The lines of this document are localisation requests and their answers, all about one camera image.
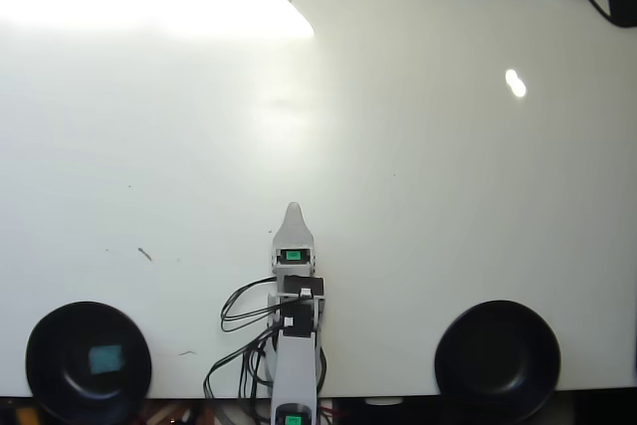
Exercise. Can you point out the white gripper green label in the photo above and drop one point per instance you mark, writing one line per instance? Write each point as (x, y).
(293, 261)

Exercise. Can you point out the blue foam cube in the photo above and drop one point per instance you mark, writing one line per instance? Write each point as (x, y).
(105, 359)

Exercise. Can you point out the yellow object under table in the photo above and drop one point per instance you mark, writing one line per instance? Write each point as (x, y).
(26, 416)

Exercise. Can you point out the white black Koch robot arm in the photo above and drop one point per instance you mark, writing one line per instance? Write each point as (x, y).
(294, 365)

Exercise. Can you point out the white table clamp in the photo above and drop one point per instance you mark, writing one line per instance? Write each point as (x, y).
(383, 401)

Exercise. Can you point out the black round bowl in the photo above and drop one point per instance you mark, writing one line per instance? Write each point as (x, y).
(60, 345)
(497, 360)

